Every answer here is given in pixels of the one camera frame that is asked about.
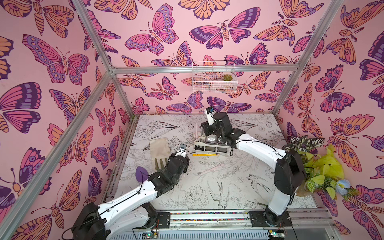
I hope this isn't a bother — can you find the white wire basket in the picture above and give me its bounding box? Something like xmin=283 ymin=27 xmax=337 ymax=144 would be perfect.
xmin=191 ymin=65 xmax=238 ymax=95

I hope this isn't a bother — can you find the beige gardening glove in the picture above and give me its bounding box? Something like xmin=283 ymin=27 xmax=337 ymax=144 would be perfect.
xmin=150 ymin=138 xmax=171 ymax=171

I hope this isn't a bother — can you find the yellow toothbrush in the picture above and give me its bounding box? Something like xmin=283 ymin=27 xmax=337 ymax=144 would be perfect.
xmin=192 ymin=153 xmax=220 ymax=157

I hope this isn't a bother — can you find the small green succulent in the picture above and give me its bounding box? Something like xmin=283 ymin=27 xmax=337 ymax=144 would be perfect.
xmin=222 ymin=74 xmax=233 ymax=82

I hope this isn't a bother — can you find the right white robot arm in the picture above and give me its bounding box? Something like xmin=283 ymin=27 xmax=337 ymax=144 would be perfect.
xmin=201 ymin=107 xmax=307 ymax=227

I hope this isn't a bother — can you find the cream toothbrush holder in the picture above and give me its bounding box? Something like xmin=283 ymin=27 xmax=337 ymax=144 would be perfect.
xmin=194 ymin=134 xmax=231 ymax=154

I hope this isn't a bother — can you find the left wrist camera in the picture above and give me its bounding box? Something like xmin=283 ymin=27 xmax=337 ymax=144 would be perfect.
xmin=179 ymin=144 xmax=187 ymax=152

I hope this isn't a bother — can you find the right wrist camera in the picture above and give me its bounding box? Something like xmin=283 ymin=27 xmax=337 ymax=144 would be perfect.
xmin=205 ymin=107 xmax=216 ymax=126

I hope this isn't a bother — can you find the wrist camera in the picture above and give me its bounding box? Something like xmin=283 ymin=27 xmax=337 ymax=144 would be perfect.
xmin=179 ymin=144 xmax=187 ymax=152
xmin=205 ymin=107 xmax=216 ymax=126

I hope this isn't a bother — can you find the artificial plant bouquet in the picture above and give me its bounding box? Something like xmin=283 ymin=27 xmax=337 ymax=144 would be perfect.
xmin=283 ymin=136 xmax=360 ymax=201

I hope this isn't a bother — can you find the purple egg-shaped sponge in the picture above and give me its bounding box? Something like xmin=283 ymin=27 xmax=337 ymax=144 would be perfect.
xmin=135 ymin=166 xmax=149 ymax=183

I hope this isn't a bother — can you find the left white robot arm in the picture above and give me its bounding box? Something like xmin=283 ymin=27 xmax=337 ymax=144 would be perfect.
xmin=69 ymin=150 xmax=190 ymax=240

